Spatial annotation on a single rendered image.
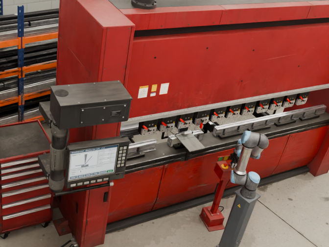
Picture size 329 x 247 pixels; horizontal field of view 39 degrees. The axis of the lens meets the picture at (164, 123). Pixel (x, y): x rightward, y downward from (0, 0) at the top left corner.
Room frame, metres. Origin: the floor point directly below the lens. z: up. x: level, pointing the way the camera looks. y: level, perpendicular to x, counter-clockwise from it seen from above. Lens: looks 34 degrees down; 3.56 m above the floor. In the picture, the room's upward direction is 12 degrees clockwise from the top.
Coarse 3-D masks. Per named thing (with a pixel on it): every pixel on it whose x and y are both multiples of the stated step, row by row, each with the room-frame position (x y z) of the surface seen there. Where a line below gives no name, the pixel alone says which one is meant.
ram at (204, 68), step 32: (224, 32) 3.89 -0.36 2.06; (256, 32) 4.07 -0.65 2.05; (288, 32) 4.32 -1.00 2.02; (320, 32) 4.60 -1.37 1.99; (160, 64) 3.48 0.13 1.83; (192, 64) 3.68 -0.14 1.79; (224, 64) 3.90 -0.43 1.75; (256, 64) 4.15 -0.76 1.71; (288, 64) 4.42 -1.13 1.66; (320, 64) 4.73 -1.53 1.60; (160, 96) 3.52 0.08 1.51; (192, 96) 3.73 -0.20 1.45; (224, 96) 3.97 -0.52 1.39; (256, 96) 4.23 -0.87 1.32
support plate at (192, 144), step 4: (176, 136) 3.69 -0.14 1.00; (180, 136) 3.70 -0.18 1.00; (184, 136) 3.72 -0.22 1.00; (188, 136) 3.73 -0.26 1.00; (192, 136) 3.75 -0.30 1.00; (180, 140) 3.64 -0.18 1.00; (184, 140) 3.65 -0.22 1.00; (188, 140) 3.67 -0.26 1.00; (192, 140) 3.68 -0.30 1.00; (196, 140) 3.69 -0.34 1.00; (184, 144) 3.59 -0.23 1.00; (188, 144) 3.60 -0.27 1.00; (192, 144) 3.62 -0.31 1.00; (196, 144) 3.63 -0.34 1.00; (200, 144) 3.64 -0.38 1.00; (188, 148) 3.53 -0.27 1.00; (192, 148) 3.55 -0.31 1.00; (196, 148) 3.56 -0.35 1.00; (200, 148) 3.57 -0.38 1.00
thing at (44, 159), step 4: (40, 156) 2.74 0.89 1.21; (44, 156) 2.75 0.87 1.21; (48, 156) 2.76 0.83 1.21; (40, 160) 2.70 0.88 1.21; (44, 160) 2.71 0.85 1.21; (48, 160) 2.72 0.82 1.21; (40, 164) 2.70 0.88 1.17; (44, 164) 2.66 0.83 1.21; (48, 164) 2.67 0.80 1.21; (44, 168) 2.63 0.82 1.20; (48, 168) 2.63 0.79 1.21; (44, 172) 2.63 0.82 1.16; (48, 172) 2.59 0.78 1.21; (48, 176) 2.57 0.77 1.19; (48, 180) 2.57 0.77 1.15
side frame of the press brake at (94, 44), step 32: (64, 0) 3.51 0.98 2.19; (96, 0) 3.37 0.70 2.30; (64, 32) 3.48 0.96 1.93; (96, 32) 2.99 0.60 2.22; (128, 32) 3.04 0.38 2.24; (64, 64) 3.45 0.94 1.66; (96, 64) 2.95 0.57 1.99; (128, 64) 3.06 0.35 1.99; (96, 128) 2.94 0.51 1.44; (96, 192) 2.97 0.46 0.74; (96, 224) 3.00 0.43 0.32
